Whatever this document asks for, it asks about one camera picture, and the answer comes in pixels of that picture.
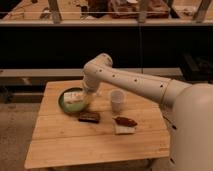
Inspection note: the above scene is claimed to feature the white labelled plastic bottle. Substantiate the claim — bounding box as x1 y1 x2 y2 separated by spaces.
63 91 85 105

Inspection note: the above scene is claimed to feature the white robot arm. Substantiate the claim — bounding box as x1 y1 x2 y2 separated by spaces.
83 53 213 171

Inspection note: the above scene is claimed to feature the green ceramic bowl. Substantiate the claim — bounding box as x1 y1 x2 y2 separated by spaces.
58 87 90 114

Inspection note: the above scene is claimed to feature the clear plastic cup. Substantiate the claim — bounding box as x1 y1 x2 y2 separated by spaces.
110 89 125 112

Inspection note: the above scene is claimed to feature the dark brown rectangular box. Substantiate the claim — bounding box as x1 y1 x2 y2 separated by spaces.
78 112 100 123

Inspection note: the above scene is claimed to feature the dark red chili pepper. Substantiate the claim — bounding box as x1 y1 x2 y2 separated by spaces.
115 117 137 127

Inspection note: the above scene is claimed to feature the small white card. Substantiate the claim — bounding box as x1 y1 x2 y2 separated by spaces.
115 124 136 135

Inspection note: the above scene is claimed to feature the wooden shelf with clutter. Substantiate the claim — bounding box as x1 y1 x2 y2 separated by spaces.
0 0 213 26

